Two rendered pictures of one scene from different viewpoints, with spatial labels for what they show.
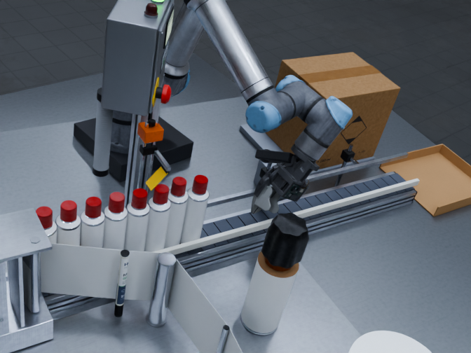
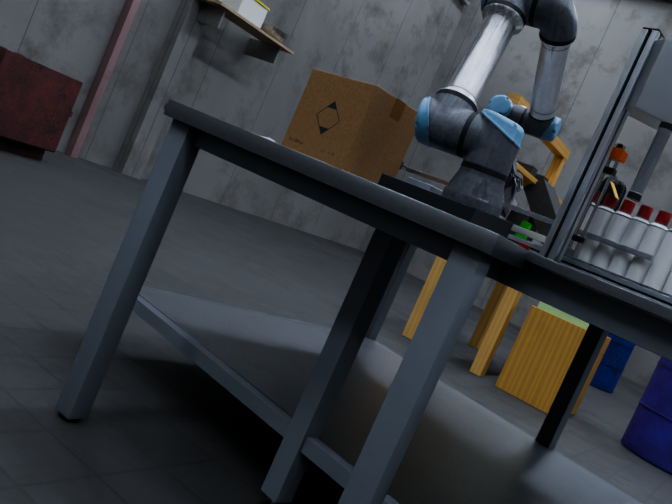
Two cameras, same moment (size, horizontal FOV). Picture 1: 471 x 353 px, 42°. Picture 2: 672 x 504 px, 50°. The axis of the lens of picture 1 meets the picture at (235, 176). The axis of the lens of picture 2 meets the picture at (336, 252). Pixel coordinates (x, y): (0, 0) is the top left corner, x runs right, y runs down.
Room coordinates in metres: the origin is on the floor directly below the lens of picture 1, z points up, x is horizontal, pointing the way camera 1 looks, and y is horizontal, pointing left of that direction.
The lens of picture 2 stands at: (1.98, 2.09, 0.78)
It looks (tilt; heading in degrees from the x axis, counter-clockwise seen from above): 4 degrees down; 262
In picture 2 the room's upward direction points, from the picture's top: 24 degrees clockwise
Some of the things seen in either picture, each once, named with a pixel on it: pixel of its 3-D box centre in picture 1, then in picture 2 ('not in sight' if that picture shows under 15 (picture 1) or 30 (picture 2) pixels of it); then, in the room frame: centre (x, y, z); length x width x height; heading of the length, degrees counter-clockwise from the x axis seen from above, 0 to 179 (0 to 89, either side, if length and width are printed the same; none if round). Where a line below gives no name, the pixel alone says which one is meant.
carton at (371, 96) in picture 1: (329, 110); (350, 130); (1.75, -0.25, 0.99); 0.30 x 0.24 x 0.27; 129
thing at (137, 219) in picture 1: (136, 226); (614, 235); (1.01, 0.19, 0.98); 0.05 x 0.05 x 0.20
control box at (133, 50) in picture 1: (138, 51); (664, 88); (1.08, 0.25, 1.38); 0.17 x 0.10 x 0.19; 4
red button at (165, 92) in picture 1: (162, 93); not in sight; (1.04, 0.18, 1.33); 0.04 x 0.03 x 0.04; 4
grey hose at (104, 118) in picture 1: (103, 134); (650, 162); (1.06, 0.30, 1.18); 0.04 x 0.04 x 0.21
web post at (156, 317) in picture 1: (161, 290); not in sight; (0.85, 0.09, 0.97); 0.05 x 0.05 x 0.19
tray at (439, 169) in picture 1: (438, 177); not in sight; (1.72, -0.66, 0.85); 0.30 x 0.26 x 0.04; 129
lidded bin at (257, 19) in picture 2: not in sight; (242, 7); (2.87, -6.93, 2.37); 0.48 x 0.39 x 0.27; 50
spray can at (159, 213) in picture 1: (157, 221); (597, 229); (1.04, 0.15, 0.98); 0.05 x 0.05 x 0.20
